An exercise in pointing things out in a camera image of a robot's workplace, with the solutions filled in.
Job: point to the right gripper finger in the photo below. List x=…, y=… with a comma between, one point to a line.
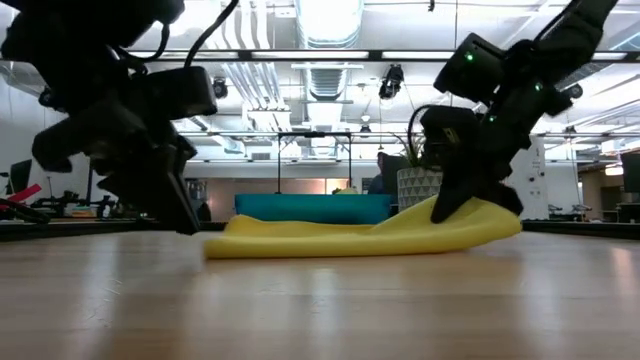
x=455, y=150
x=495, y=185

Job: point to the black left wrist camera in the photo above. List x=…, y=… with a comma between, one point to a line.
x=182, y=92

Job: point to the teal plastic bin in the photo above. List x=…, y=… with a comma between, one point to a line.
x=310, y=207

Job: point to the yellow microfiber towel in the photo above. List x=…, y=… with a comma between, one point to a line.
x=360, y=240

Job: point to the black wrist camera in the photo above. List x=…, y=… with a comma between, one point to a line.
x=182, y=92
x=467, y=70

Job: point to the black tall test frame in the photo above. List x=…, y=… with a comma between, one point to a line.
x=315, y=134

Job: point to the black computer monitor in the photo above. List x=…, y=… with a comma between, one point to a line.
x=21, y=175
x=631, y=172

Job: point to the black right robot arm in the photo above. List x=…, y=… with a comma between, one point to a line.
x=575, y=30

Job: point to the black ceiling spotlight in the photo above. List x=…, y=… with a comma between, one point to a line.
x=391, y=82
x=220, y=88
x=575, y=91

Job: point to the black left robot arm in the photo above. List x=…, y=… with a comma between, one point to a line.
x=75, y=25

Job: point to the lime green microfiber towel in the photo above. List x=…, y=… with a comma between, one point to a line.
x=346, y=190

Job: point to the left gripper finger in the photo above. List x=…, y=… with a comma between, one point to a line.
x=187, y=200
x=120, y=155

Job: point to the red angled bar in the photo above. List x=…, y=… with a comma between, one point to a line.
x=22, y=193

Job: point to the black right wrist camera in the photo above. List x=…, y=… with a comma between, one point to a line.
x=467, y=70

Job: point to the small black robot arm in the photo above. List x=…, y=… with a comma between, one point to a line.
x=70, y=202

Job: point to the succulent in patterned white pot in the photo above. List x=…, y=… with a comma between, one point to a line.
x=417, y=187

